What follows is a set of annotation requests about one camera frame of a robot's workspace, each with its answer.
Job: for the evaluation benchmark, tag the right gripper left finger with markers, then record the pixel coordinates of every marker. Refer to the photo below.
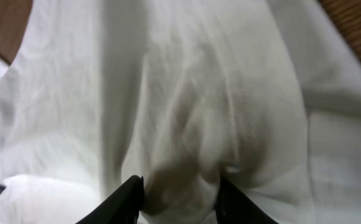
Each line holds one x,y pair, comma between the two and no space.
121,207

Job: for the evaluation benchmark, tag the white Puma t-shirt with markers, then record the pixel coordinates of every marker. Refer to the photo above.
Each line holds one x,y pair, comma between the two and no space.
264,93

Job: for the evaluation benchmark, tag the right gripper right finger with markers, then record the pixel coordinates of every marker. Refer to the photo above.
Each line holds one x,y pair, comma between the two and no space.
234,207

